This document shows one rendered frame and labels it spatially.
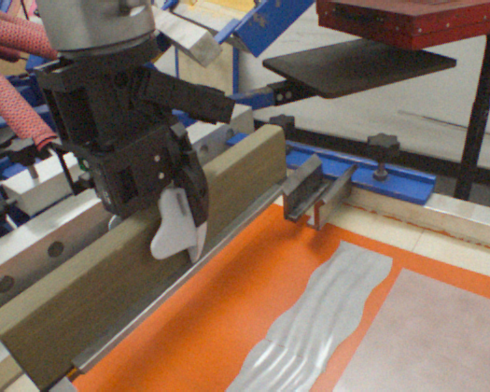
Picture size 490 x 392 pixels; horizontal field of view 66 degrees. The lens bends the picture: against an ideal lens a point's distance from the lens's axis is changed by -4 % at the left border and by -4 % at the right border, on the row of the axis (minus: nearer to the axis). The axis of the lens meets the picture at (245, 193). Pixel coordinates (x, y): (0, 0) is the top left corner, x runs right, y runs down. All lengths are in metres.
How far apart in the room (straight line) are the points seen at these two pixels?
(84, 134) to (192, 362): 0.25
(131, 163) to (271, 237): 0.29
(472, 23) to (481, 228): 0.81
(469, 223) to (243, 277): 0.29
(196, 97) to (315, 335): 0.26
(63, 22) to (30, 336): 0.22
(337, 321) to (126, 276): 0.22
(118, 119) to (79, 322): 0.16
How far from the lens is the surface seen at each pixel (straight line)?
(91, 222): 0.54
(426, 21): 1.13
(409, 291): 0.48
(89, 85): 0.29
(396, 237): 0.55
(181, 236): 0.36
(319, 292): 0.47
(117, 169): 0.29
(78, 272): 0.33
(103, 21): 0.27
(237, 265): 0.51
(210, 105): 0.35
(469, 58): 2.30
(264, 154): 0.46
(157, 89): 0.31
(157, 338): 0.46
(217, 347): 0.43
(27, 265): 0.52
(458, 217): 0.55
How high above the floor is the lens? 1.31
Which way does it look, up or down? 34 degrees down
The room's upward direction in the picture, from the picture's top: 7 degrees counter-clockwise
